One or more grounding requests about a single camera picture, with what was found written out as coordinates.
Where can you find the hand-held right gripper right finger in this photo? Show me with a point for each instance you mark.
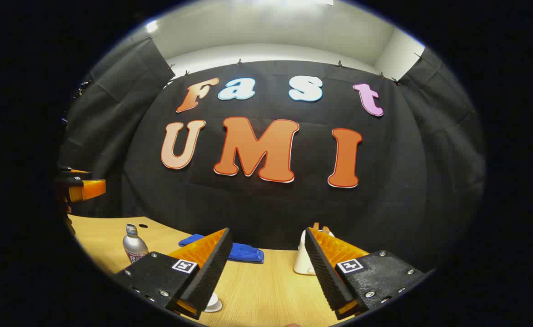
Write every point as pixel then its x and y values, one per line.
pixel 323 272

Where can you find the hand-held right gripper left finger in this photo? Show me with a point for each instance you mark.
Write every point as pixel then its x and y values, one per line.
pixel 211 272

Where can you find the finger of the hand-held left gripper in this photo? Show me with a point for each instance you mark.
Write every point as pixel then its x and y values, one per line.
pixel 77 174
pixel 89 189

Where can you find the white teacup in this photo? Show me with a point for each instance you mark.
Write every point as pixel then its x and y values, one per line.
pixel 212 303

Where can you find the silver water bottle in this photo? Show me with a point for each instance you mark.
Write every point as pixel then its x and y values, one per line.
pixel 134 247

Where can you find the white toaster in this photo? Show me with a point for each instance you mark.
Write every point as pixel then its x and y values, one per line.
pixel 302 263

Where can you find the blue towel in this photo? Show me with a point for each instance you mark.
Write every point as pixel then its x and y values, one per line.
pixel 246 252

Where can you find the black backdrop cloth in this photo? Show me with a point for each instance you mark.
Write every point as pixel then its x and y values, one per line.
pixel 271 204

